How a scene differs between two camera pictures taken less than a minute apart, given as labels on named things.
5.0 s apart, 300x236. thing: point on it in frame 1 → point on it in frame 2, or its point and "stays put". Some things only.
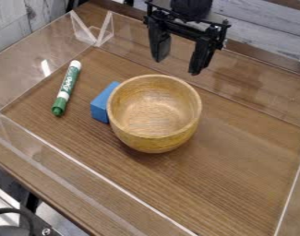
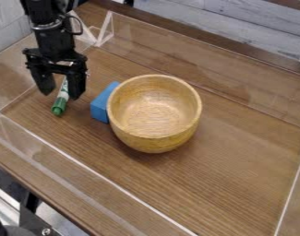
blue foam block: x=98 y=109 stays put
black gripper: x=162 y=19 → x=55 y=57
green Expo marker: x=67 y=85 stays put
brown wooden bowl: x=153 y=112 stays put
